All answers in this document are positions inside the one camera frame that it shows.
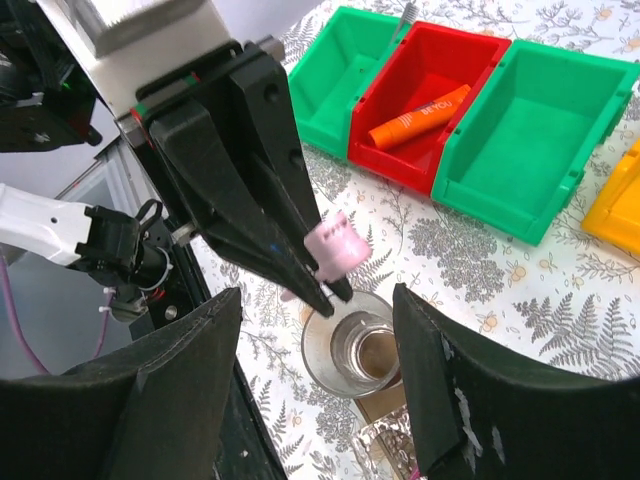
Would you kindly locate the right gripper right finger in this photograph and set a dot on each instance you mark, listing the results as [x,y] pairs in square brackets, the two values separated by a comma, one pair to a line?
[479,410]

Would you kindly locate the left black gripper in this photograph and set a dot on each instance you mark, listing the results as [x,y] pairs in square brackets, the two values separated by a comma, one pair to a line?
[220,145]

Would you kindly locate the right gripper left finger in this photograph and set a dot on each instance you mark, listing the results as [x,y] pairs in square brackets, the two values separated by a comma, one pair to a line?
[151,410]

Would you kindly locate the clear textured acrylic holder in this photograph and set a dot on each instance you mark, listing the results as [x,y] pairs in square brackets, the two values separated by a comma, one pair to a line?
[385,449]

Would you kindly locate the pink capped toothbrush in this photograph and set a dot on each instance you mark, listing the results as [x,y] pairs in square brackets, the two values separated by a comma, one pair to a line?
[330,251]

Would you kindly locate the clear glass cup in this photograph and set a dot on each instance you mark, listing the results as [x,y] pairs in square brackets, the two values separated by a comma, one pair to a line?
[352,354]

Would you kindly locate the grey toothbrush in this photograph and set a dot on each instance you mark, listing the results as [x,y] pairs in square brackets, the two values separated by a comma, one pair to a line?
[407,18]

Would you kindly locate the brown oval wooden tray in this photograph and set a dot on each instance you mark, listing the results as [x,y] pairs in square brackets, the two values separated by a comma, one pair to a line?
[379,404]

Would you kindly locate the orange toothpaste tube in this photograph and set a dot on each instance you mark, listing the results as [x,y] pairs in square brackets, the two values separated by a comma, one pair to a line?
[418,121]

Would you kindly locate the green bin with toothbrushes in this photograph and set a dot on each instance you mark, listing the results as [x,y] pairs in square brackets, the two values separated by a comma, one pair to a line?
[333,75]

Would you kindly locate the floral patterned table mat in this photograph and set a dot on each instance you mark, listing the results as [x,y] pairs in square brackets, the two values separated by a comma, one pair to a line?
[572,301]

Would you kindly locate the red plastic bin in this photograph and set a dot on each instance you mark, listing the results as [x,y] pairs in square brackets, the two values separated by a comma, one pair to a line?
[430,62]

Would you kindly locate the yellow plastic bin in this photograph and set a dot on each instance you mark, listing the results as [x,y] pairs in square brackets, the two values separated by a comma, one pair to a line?
[614,215]

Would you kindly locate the green bin with cups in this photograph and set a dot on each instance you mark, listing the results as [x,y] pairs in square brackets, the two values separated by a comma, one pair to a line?
[518,154]

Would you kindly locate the black aluminium base frame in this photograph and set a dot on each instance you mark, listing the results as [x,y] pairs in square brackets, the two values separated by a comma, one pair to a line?
[244,448]

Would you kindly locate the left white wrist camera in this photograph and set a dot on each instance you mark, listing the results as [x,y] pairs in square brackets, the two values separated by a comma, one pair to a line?
[123,46]

